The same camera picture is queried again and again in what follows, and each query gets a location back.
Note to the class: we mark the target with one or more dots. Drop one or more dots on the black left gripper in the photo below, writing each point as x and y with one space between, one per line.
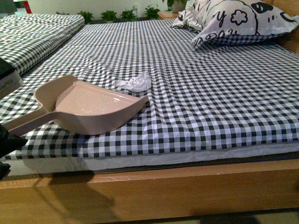
8 143

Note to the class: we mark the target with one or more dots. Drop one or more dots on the beige plastic dustpan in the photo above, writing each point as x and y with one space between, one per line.
78 107

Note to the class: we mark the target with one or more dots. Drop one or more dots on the crumpled white paper trash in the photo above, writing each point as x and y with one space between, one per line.
136 84

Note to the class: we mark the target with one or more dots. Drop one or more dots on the white box with black top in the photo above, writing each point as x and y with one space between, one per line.
10 80

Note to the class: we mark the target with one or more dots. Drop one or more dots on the far wooden nightstand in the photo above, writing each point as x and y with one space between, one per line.
164 15

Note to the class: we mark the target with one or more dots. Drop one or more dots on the black white checkered bedsheet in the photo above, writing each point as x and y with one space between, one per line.
211 99

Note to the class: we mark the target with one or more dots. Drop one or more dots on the green potted plants row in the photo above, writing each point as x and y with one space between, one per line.
110 16

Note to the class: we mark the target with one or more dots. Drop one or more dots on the cartoon printed pillow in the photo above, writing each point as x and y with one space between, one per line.
234 22

